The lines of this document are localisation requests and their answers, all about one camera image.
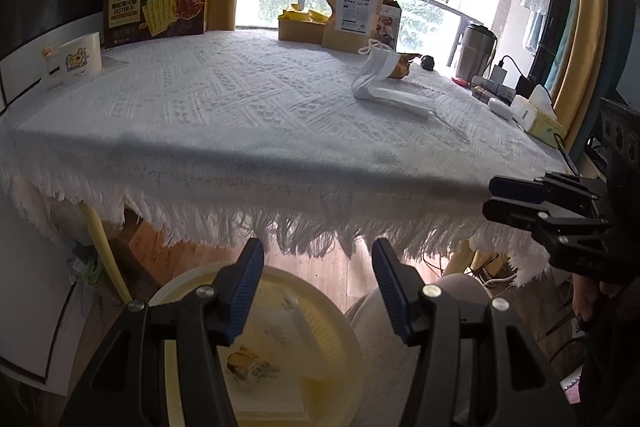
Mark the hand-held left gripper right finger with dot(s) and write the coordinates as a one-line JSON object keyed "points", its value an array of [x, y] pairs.
{"points": [[392, 292]]}

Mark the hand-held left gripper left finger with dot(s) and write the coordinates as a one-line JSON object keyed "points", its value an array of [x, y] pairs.
{"points": [[245, 292]]}

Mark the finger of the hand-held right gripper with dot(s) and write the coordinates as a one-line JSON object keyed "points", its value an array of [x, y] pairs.
{"points": [[510, 213], [515, 189]]}

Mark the biscuit snack wrapper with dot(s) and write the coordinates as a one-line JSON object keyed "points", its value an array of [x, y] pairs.
{"points": [[250, 364]]}

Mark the pale yellow trash bin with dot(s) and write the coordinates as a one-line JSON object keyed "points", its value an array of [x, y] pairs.
{"points": [[345, 382]]}

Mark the person's right hand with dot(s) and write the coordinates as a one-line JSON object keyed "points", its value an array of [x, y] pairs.
{"points": [[587, 299]]}

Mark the yellow white tissue box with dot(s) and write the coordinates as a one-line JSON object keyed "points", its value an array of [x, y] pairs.
{"points": [[537, 119]]}

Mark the white earbud case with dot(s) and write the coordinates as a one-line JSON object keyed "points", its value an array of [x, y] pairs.
{"points": [[500, 108]]}

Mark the black power bank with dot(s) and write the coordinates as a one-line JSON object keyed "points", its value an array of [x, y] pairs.
{"points": [[525, 87]]}

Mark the white charger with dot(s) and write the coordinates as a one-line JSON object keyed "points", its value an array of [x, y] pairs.
{"points": [[497, 74]]}

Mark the black perforated box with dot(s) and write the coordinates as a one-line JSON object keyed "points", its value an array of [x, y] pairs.
{"points": [[622, 142]]}

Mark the red round lid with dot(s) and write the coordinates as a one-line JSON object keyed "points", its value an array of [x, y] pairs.
{"points": [[459, 81]]}

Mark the stainless steel tumbler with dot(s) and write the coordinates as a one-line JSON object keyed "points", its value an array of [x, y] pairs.
{"points": [[474, 54]]}

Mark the yellow table leg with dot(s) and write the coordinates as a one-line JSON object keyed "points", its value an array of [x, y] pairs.
{"points": [[107, 257]]}

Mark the green turtle figurine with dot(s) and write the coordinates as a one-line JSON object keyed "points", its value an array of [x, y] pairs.
{"points": [[429, 63]]}

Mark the teal hanging cloth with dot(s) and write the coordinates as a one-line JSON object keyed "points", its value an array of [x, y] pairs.
{"points": [[534, 32]]}

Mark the white plastic bag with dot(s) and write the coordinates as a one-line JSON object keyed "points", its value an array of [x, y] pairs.
{"points": [[372, 72]]}

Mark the white textured tablecloth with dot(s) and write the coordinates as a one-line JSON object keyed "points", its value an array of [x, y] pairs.
{"points": [[200, 107]]}

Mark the white board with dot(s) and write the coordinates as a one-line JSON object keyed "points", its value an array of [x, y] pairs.
{"points": [[45, 337]]}

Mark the brown carton with food picture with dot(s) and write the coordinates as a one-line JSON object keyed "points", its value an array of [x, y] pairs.
{"points": [[389, 24]]}

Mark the kraft pouch with white label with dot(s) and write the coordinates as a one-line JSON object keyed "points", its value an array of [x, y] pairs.
{"points": [[350, 32]]}

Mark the small kraft paper box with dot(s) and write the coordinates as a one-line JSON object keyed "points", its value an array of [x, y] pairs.
{"points": [[300, 32]]}

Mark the yellow snack packet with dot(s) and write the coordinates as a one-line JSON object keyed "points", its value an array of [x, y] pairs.
{"points": [[305, 14]]}

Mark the white cup with bear print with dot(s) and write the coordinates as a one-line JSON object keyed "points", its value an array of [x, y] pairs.
{"points": [[82, 59]]}

